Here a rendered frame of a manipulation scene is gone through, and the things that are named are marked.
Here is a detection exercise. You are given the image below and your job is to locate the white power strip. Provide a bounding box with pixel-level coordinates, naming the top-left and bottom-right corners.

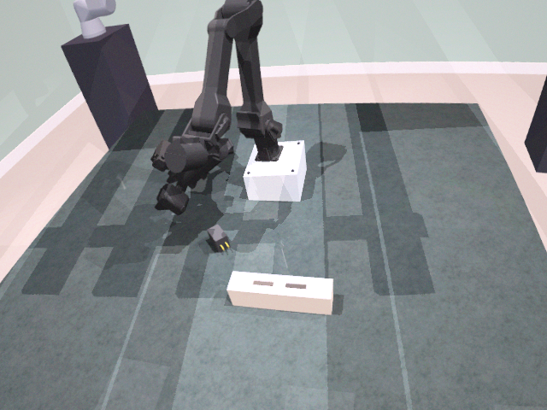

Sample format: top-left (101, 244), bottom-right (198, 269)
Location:
top-left (227, 271), bottom-right (333, 315)

